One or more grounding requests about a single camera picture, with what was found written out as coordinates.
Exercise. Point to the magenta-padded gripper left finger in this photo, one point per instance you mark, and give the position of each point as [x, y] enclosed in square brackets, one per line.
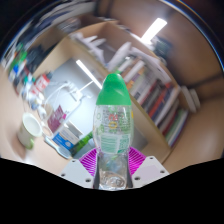
[88, 161]

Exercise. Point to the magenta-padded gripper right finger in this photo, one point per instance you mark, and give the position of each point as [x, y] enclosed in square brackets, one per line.
[137, 160]

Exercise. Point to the clear bottle with green cap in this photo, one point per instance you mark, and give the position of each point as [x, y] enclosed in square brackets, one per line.
[113, 133]

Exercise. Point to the dark green plastic bottle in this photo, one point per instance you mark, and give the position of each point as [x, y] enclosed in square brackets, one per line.
[82, 142]

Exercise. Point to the white box with blue label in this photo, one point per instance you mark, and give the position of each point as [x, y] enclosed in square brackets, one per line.
[65, 138]

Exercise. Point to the pink carton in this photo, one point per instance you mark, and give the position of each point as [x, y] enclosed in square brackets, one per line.
[56, 118]

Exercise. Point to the wooden shelf unit with books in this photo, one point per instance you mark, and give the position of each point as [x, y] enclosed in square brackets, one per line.
[150, 86]

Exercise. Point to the under-shelf light bar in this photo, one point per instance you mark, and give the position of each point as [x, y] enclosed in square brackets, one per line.
[88, 73]

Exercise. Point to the red and white can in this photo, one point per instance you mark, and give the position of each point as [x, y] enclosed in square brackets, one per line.
[41, 83]

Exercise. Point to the ceiling light tube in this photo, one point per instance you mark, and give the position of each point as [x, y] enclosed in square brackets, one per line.
[153, 30]

